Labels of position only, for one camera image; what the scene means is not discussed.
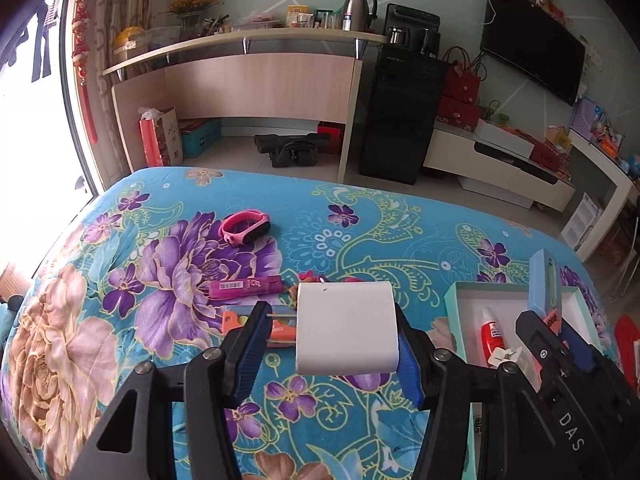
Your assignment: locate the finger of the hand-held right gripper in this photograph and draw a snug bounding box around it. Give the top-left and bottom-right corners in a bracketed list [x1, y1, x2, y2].
[556, 327, 603, 376]
[515, 310, 561, 401]

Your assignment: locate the purple plastic basket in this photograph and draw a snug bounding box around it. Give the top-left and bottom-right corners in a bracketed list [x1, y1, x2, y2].
[572, 97, 598, 136]

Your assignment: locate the small red trinket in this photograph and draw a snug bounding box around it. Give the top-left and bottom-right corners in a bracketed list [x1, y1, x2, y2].
[300, 271, 368, 288]

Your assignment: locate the orange utility knife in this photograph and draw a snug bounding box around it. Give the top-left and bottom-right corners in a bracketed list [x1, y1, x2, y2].
[221, 308, 301, 348]

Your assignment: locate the red gift bag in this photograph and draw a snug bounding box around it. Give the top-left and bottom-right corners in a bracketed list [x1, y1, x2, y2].
[139, 106, 183, 168]

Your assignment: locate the white flat box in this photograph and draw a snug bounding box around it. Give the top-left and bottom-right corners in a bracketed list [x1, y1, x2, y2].
[473, 119, 535, 157]

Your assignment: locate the white desk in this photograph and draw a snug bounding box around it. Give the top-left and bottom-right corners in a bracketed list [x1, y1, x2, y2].
[567, 130, 640, 261]

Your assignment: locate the white television cabinet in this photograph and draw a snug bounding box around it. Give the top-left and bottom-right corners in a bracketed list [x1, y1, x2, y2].
[422, 120, 577, 213]

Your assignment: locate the red glue bottle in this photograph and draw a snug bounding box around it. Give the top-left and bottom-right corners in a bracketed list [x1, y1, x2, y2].
[480, 306, 507, 366]

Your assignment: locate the steel thermos jug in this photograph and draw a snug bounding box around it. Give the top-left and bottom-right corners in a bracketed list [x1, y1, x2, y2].
[342, 0, 378, 32]

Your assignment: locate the beige patterned curtain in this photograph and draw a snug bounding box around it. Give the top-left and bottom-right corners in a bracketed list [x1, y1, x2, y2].
[92, 0, 171, 81]

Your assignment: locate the yellow box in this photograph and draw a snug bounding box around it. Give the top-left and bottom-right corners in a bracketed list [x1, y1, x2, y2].
[545, 125, 571, 150]

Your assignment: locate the wooden counter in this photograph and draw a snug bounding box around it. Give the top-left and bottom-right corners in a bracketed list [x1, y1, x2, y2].
[102, 30, 388, 183]

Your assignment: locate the light blue small box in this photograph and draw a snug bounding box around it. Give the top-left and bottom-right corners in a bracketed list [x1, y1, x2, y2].
[528, 249, 563, 317]

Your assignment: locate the black water dispenser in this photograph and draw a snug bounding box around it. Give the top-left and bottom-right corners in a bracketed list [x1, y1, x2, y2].
[360, 3, 448, 186]

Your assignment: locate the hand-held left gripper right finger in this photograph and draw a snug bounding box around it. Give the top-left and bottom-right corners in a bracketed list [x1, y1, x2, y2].
[394, 302, 561, 480]

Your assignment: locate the blue crate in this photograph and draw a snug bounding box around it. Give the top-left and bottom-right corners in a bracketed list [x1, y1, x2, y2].
[180, 120, 222, 158]

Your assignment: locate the pink watch band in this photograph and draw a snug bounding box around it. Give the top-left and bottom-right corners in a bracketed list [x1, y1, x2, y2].
[218, 209, 272, 247]

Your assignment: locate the black wall television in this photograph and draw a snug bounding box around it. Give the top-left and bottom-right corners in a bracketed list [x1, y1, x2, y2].
[480, 0, 587, 107]

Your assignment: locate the red flat box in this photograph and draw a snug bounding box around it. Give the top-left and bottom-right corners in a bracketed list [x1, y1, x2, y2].
[530, 142, 571, 171]

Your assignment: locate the magenta rectangular tube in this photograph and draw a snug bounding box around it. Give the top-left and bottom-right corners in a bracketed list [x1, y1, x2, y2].
[209, 276, 285, 301]

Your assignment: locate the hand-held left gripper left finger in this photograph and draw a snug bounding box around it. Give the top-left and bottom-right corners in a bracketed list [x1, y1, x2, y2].
[67, 301, 275, 480]

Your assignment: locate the black floor equipment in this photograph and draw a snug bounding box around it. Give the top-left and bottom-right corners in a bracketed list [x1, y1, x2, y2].
[254, 132, 331, 168]

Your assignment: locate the flower vase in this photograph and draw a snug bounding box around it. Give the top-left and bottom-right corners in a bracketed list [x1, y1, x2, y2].
[167, 0, 218, 38]

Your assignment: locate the red box under counter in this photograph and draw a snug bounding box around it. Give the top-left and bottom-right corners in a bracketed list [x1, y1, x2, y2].
[317, 122, 346, 153]

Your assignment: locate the white box with green rim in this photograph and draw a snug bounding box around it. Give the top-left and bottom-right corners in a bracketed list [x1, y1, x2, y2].
[444, 281, 606, 480]

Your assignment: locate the white power bank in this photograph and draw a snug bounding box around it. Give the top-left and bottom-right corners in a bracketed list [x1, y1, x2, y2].
[295, 281, 403, 375]

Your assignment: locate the red handbag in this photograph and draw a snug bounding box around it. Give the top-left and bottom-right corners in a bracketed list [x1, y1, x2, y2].
[444, 46, 482, 103]

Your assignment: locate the red gift box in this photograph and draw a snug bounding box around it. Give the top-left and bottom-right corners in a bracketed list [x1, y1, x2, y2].
[437, 96, 480, 128]

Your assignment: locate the white printed carton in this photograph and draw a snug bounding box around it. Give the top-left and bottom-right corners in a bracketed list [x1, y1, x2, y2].
[561, 192, 603, 253]

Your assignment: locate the red hanging decoration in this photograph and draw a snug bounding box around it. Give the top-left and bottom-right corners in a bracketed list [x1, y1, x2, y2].
[71, 0, 98, 143]

